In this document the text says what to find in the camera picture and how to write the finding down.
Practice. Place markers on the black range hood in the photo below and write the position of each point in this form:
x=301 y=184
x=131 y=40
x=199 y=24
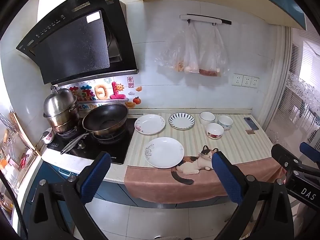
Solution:
x=75 y=42

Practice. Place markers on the small floral bowl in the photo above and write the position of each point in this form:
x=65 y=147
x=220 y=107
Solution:
x=49 y=136

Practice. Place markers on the wooden cutting board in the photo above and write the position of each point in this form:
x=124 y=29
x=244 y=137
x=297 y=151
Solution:
x=21 y=130

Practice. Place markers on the white bowl with red flowers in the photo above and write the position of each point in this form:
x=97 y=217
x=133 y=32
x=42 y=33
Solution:
x=214 y=131

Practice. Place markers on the blue smartphone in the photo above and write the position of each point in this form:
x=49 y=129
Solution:
x=250 y=123

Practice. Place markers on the white plate with blue stripes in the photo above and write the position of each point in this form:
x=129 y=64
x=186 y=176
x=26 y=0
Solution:
x=181 y=120

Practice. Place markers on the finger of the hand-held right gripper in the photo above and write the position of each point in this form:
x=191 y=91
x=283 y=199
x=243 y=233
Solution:
x=310 y=148
x=285 y=155

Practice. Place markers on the large white plate grey flower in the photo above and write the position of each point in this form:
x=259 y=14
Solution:
x=164 y=152

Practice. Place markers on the frosted glass sliding door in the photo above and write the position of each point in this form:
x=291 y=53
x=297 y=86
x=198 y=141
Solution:
x=295 y=92

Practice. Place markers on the stainless steel steamer pot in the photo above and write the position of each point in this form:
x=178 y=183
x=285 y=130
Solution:
x=60 y=105

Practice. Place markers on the colourful wall stickers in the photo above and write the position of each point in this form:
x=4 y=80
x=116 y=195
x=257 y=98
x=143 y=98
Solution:
x=107 y=92

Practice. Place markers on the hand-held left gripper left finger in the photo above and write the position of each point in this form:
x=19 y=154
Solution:
x=96 y=177

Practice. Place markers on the white plate with floral rim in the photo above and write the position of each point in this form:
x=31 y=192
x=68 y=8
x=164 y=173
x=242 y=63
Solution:
x=150 y=126

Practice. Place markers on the striped cat counter mat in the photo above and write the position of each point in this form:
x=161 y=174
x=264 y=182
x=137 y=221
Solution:
x=237 y=150

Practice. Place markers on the blue upper cabinet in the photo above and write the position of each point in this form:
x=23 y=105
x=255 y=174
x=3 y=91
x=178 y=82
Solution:
x=250 y=5

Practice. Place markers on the clear plastic bag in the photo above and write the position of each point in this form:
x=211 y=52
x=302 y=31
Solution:
x=192 y=57
x=172 y=52
x=212 y=55

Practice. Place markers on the white wall hook rack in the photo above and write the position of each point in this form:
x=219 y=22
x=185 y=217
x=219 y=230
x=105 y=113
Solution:
x=205 y=19

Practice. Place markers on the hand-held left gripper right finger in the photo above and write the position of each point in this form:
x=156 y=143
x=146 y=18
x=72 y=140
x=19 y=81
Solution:
x=227 y=180

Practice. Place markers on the white bowl with blue pattern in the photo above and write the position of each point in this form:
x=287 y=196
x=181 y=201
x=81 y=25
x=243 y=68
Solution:
x=225 y=123

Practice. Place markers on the black gas stove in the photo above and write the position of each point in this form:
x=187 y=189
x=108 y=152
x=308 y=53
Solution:
x=120 y=145

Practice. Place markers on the white wall socket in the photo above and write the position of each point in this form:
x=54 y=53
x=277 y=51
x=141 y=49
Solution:
x=255 y=82
x=246 y=81
x=237 y=80

